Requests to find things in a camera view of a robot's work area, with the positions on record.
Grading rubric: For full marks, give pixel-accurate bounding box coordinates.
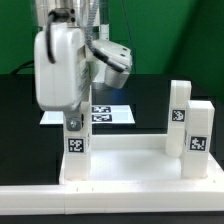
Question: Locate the fiducial marker sheet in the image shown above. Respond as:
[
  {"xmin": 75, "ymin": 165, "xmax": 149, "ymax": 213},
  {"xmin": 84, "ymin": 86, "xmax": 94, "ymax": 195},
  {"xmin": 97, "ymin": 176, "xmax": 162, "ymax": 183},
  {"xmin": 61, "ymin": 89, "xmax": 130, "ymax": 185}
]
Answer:
[{"xmin": 40, "ymin": 105, "xmax": 135, "ymax": 125}]

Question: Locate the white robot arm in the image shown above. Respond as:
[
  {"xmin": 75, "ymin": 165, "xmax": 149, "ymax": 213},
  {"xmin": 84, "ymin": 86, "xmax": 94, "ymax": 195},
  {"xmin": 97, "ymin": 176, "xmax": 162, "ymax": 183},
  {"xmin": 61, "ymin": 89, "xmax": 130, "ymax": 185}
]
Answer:
[{"xmin": 34, "ymin": 0, "xmax": 99, "ymax": 131}]

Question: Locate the white L-shaped obstacle fence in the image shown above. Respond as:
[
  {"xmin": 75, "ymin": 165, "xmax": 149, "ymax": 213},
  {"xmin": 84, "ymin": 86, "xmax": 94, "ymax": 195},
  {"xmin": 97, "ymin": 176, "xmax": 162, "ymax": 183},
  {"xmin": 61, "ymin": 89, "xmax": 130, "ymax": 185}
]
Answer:
[{"xmin": 0, "ymin": 160, "xmax": 224, "ymax": 216}]

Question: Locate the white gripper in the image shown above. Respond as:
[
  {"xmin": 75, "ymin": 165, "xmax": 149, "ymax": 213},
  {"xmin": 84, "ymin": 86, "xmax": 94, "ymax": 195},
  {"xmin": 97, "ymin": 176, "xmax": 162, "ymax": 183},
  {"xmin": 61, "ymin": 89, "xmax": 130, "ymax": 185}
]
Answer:
[{"xmin": 34, "ymin": 23, "xmax": 90, "ymax": 131}]

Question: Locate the black cable bundle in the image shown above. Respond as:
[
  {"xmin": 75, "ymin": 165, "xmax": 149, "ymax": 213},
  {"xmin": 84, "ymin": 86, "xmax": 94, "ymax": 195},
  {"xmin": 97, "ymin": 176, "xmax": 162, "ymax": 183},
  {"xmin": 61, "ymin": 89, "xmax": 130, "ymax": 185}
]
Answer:
[{"xmin": 9, "ymin": 59, "xmax": 36, "ymax": 76}]

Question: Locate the white desk top tray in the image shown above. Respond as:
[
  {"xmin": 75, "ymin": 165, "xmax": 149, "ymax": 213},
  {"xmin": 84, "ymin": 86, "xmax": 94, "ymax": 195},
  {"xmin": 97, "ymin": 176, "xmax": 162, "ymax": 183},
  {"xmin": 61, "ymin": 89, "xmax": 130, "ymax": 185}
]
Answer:
[{"xmin": 58, "ymin": 133, "xmax": 224, "ymax": 186}]

